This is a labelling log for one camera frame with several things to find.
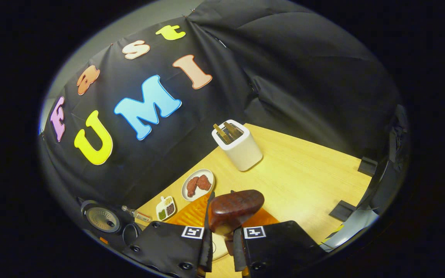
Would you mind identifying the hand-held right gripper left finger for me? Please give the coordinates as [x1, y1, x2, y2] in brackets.
[122, 192, 216, 278]

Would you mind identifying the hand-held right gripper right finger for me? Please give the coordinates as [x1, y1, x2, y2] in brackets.
[232, 208, 327, 276]

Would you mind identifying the cream rice tray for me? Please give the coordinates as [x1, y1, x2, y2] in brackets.
[211, 231, 230, 261]

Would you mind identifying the brown wooden spoon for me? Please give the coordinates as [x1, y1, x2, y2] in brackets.
[208, 189, 265, 255]

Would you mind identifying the dark grey rice cooker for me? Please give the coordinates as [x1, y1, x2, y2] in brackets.
[78, 199, 146, 251]

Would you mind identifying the white utensil holder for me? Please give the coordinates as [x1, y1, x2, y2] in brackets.
[212, 119, 263, 171]

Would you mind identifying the white divided grain dish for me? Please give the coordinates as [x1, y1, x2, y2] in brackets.
[156, 196, 176, 221]

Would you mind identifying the small clear glass bottle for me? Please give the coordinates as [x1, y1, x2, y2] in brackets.
[121, 205, 153, 224]

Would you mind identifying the reddish brown meat piece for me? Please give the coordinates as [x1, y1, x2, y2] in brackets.
[186, 177, 200, 198]
[196, 175, 212, 191]

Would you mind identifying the round white plate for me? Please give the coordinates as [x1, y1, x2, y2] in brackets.
[181, 169, 215, 202]

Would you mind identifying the black table clamp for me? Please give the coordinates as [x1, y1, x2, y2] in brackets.
[330, 200, 356, 222]
[358, 156, 378, 177]

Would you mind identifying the black backdrop cloth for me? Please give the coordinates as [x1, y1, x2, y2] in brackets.
[39, 0, 404, 232]

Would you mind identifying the wooden utensil handle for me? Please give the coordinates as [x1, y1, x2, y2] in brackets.
[213, 124, 233, 144]
[223, 121, 243, 139]

